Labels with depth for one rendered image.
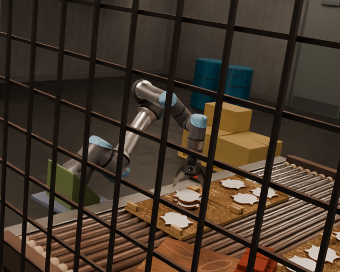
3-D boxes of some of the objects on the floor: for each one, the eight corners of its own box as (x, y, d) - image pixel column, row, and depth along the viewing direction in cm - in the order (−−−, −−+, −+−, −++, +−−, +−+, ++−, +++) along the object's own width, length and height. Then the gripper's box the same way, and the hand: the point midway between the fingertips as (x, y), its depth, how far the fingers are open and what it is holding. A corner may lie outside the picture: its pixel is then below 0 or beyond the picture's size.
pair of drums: (202, 102, 946) (208, 56, 924) (257, 117, 876) (265, 68, 853) (177, 105, 893) (183, 56, 870) (233, 122, 822) (242, 69, 800)
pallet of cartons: (285, 169, 617) (296, 118, 600) (257, 187, 546) (266, 129, 529) (204, 145, 674) (211, 98, 657) (168, 158, 603) (175, 106, 586)
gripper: (217, 148, 236) (211, 188, 242) (175, 142, 239) (169, 181, 244) (216, 154, 228) (209, 195, 233) (172, 147, 230) (167, 188, 236)
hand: (188, 190), depth 236 cm, fingers open, 14 cm apart
